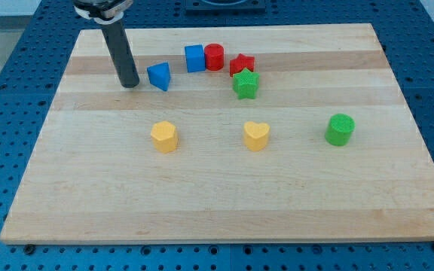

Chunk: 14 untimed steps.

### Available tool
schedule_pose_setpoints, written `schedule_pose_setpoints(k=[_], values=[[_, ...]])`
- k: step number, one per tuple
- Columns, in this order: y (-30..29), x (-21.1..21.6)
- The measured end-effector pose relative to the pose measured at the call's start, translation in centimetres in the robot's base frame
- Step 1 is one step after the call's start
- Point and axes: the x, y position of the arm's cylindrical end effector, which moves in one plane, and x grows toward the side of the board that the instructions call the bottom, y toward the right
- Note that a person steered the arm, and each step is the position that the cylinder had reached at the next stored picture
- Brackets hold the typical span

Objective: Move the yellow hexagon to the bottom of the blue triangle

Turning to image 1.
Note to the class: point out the green cylinder block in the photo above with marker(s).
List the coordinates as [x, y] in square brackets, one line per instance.
[339, 129]

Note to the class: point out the red cylinder block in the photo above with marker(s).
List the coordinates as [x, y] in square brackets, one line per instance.
[214, 57]

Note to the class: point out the yellow heart block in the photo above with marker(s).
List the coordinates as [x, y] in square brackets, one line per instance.
[256, 135]

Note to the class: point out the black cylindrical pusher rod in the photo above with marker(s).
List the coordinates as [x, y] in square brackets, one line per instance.
[121, 54]

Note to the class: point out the blue cube block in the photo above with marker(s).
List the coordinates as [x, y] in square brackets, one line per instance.
[195, 59]

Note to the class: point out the wooden board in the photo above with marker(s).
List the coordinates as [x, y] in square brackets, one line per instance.
[95, 177]

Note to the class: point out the red star block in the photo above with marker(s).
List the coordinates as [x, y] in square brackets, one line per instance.
[240, 63]

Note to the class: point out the blue triangle block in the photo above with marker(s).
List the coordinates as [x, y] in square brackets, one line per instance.
[159, 75]

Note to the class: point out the green star block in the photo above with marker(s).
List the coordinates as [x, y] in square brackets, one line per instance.
[246, 83]

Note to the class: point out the yellow hexagon block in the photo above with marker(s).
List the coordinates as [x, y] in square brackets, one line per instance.
[164, 136]

